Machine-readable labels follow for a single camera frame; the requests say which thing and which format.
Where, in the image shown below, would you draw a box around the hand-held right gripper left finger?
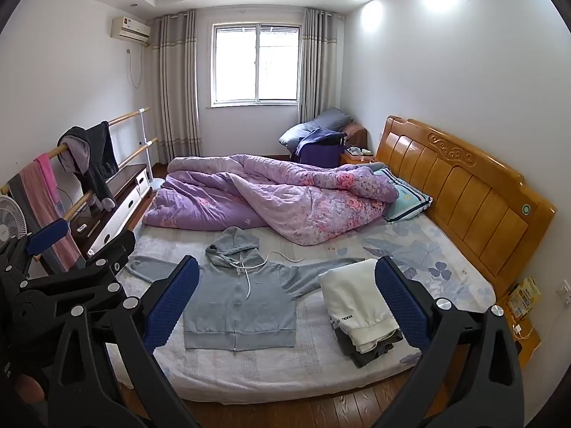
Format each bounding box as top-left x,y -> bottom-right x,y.
45,255 -> 201,428

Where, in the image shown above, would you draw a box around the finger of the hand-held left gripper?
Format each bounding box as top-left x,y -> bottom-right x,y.
0,218 -> 71,278
67,229 -> 137,287

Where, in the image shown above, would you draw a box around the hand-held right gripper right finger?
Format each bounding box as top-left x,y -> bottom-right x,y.
375,256 -> 525,428

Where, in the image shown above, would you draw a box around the grey zip hoodie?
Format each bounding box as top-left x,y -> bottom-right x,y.
125,226 -> 371,352

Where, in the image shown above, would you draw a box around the pile of folded clothes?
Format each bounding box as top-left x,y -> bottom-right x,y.
319,259 -> 404,353

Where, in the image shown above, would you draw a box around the wooden bar clothes rack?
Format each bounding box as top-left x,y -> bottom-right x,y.
0,107 -> 167,277

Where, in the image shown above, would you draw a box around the person's left hand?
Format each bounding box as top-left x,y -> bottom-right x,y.
15,373 -> 46,406

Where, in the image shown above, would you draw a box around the pink towel with grey border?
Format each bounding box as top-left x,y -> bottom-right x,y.
8,160 -> 85,274

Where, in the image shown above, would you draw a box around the white standing fan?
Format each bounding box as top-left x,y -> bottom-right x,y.
0,194 -> 33,253

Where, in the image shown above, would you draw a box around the dark top white tv cabinet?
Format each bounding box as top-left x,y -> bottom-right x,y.
71,163 -> 152,258

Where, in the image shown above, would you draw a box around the bright pink cloth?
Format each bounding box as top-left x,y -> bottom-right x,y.
35,153 -> 60,217

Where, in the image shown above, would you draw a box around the dark folded garments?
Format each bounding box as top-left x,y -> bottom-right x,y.
332,325 -> 422,369

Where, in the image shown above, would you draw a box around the dark hooded jacket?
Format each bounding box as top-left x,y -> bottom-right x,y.
57,120 -> 120,211

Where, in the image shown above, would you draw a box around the teal patterned pillow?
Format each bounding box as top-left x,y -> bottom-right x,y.
372,167 -> 433,224

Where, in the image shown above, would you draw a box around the bed with floral sheet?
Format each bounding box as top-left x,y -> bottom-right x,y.
105,220 -> 498,404

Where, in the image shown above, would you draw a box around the wooden headboard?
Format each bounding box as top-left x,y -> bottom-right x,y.
375,115 -> 558,296

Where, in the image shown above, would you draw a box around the yellow packet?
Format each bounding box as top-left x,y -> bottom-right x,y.
509,275 -> 542,318

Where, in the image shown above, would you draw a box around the orange wooden nightstand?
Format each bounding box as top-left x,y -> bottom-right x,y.
499,294 -> 544,367

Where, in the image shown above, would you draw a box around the small wooden nightstand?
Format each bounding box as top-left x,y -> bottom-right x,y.
340,147 -> 378,169

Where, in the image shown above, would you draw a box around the purple floral quilt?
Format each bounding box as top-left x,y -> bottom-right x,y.
143,154 -> 400,247

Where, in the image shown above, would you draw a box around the grey striped curtain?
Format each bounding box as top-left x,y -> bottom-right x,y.
152,10 -> 202,165
298,8 -> 348,119

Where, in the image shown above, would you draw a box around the grey blue pillow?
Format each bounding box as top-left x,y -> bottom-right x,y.
307,108 -> 354,133

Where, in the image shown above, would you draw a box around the white air conditioner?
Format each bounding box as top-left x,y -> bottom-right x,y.
111,15 -> 151,46

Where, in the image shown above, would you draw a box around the window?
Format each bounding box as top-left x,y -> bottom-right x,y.
209,22 -> 303,108

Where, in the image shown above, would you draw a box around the air conditioner cord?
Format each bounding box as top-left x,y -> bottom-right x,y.
126,48 -> 144,89

